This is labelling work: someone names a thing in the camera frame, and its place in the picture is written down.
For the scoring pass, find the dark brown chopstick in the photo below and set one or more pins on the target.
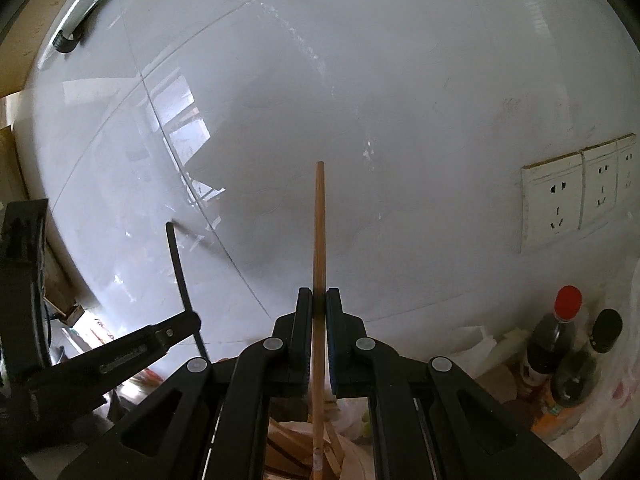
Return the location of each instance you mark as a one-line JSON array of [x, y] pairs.
[[181, 283]]

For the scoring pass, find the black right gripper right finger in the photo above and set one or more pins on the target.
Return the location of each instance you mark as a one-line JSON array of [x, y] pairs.
[[430, 420]]

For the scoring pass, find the white plastic bag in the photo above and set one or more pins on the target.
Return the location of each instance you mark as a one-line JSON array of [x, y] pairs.
[[586, 410]]

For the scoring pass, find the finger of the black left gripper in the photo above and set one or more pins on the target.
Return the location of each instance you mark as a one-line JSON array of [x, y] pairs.
[[81, 382]]

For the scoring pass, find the light wooden chopstick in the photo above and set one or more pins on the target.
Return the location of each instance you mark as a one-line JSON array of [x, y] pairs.
[[318, 322]]

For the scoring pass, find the black cap sauce bottle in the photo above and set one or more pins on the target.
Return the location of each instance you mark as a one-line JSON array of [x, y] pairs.
[[579, 373]]

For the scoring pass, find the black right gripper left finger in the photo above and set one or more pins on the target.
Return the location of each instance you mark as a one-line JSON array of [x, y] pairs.
[[208, 420]]

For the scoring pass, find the orange label bottle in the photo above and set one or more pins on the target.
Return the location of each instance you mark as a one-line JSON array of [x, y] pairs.
[[551, 418]]

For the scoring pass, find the red cap sauce bottle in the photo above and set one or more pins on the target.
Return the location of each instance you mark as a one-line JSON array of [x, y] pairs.
[[551, 339]]

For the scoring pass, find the white wall socket panel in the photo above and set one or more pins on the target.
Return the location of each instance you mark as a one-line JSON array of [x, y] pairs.
[[566, 194]]

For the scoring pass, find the white utensil holder wooden lid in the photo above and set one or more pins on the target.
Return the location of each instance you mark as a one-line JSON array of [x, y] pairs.
[[347, 452]]

